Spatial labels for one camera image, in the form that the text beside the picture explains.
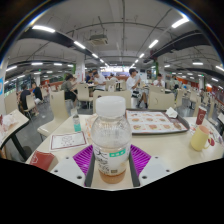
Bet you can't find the small green sanitizer bottle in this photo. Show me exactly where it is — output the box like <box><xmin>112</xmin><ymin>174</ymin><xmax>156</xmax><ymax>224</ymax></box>
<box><xmin>72</xmin><ymin>114</ymin><xmax>82</xmax><ymax>133</ymax></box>

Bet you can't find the beige table black edge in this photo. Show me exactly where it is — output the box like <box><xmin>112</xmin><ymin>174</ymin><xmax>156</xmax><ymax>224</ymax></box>
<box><xmin>0</xmin><ymin>109</ymin><xmax>31</xmax><ymax>162</ymax></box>

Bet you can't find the clear tea bottle white cap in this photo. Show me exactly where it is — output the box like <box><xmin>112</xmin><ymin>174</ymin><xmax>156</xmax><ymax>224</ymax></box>
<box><xmin>90</xmin><ymin>95</ymin><xmax>133</xmax><ymax>185</ymax></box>

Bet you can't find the ceiling air conditioner unit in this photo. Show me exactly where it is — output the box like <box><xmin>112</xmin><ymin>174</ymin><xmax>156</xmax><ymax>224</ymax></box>
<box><xmin>88</xmin><ymin>33</ymin><xmax>110</xmax><ymax>47</ymax></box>

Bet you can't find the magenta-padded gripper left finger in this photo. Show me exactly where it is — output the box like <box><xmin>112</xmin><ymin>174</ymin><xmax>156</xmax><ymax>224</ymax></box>
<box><xmin>49</xmin><ymin>144</ymin><xmax>98</xmax><ymax>188</ymax></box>

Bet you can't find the red paper cup white lid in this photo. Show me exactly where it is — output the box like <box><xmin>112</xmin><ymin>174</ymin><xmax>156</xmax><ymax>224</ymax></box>
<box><xmin>195</xmin><ymin>105</ymin><xmax>208</xmax><ymax>126</ymax></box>

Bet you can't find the group of beige chairs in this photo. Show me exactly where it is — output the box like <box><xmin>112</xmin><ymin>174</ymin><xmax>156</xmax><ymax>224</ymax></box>
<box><xmin>4</xmin><ymin>79</ymin><xmax>224</xmax><ymax>124</ymax></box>

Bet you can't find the colourful printed leaflet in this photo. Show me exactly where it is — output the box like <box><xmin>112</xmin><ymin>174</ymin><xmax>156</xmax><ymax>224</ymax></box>
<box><xmin>187</xmin><ymin>120</ymin><xmax>201</xmax><ymax>134</ymax></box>

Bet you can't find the dark brown food tray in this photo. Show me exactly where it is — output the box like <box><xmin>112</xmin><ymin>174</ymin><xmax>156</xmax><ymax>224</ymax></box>
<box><xmin>125</xmin><ymin>109</ymin><xmax>190</xmax><ymax>135</ymax></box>

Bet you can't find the white paper napkin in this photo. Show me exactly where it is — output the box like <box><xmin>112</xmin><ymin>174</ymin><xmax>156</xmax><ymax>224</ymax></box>
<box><xmin>165</xmin><ymin>106</ymin><xmax>179</xmax><ymax>120</ymax></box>

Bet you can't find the white plastic bag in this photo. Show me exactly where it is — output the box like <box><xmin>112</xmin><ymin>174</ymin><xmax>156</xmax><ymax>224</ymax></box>
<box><xmin>0</xmin><ymin>113</ymin><xmax>18</xmax><ymax>135</ymax></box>

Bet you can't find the pale yellow mug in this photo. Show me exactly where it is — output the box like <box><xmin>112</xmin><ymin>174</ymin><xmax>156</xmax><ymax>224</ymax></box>
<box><xmin>190</xmin><ymin>125</ymin><xmax>212</xmax><ymax>152</ymax></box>

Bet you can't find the flat round red coaster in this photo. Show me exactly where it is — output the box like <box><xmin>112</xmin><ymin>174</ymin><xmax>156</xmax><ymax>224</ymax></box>
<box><xmin>207</xmin><ymin>135</ymin><xmax>216</xmax><ymax>148</ymax></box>

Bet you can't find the clear plastic food bag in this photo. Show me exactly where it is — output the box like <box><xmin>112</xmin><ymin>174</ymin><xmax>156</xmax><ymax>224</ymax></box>
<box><xmin>84</xmin><ymin>114</ymin><xmax>98</xmax><ymax>135</ymax></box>

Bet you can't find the person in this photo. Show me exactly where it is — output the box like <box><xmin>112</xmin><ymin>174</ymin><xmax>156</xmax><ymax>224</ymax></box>
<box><xmin>92</xmin><ymin>70</ymin><xmax>108</xmax><ymax>92</ymax></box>
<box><xmin>125</xmin><ymin>67</ymin><xmax>149</xmax><ymax>109</ymax></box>
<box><xmin>31</xmin><ymin>81</ymin><xmax>44</xmax><ymax>105</ymax></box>
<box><xmin>19</xmin><ymin>83</ymin><xmax>36</xmax><ymax>117</ymax></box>
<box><xmin>169</xmin><ymin>74</ymin><xmax>180</xmax><ymax>91</ymax></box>
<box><xmin>153</xmin><ymin>73</ymin><xmax>167</xmax><ymax>89</ymax></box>
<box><xmin>60</xmin><ymin>73</ymin><xmax>79</xmax><ymax>102</ymax></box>
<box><xmin>85</xmin><ymin>69</ymin><xmax>95</xmax><ymax>84</ymax></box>

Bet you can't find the red paper packet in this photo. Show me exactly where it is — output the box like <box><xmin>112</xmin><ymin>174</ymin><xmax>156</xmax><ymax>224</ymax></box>
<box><xmin>29</xmin><ymin>150</ymin><xmax>56</xmax><ymax>172</ymax></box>

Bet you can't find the white red-bordered paper sheet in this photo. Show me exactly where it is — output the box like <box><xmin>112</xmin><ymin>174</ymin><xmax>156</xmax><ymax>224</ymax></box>
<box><xmin>49</xmin><ymin>130</ymin><xmax>89</xmax><ymax>152</ymax></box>

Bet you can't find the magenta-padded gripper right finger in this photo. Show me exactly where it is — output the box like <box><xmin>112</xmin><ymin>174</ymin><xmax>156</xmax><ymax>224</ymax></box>
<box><xmin>128</xmin><ymin>144</ymin><xmax>173</xmax><ymax>188</ymax></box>

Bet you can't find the group of ceiling lights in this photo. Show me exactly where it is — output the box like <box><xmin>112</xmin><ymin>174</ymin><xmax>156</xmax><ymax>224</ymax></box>
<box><xmin>4</xmin><ymin>16</ymin><xmax>224</xmax><ymax>91</ymax></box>

